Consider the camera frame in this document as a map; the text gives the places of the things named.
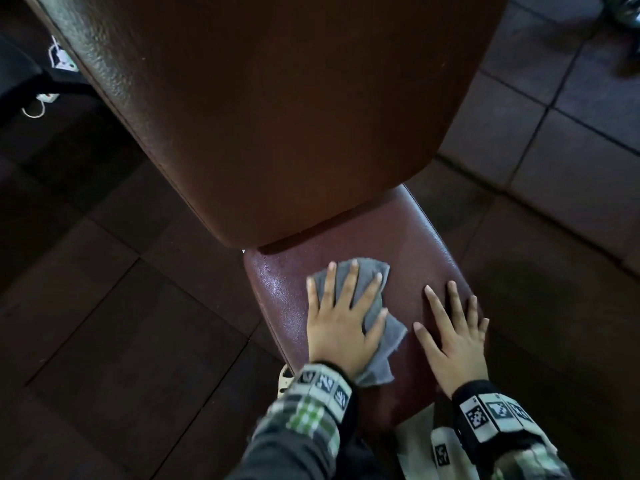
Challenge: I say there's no person's right hand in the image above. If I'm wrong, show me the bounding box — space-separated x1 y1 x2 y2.
413 280 491 398

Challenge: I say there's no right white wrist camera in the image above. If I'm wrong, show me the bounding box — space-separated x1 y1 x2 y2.
431 427 476 480

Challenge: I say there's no left marker wristband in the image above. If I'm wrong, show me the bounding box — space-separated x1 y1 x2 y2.
287 362 359 425

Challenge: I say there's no chrome machine foot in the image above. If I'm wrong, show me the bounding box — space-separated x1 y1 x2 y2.
599 0 640 28

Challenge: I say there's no person's right forearm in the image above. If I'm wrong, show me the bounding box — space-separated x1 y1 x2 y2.
492 444 573 480

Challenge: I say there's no marker wristband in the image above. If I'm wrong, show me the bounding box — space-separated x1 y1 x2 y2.
452 379 546 455
287 362 359 425

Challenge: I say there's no person's left hand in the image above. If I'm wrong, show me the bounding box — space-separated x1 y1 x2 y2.
305 259 390 381

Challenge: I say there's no long white cable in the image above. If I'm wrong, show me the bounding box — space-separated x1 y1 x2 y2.
22 92 60 119

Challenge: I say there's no person's left forearm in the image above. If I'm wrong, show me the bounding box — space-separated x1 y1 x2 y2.
225 394 346 480

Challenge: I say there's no grey cleaning cloth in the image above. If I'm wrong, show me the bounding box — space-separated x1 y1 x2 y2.
307 258 409 388

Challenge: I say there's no right marker wristband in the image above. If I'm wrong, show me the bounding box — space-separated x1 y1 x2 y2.
452 379 546 455

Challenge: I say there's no cream foam slipper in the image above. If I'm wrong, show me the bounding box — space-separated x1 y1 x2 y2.
277 364 296 398

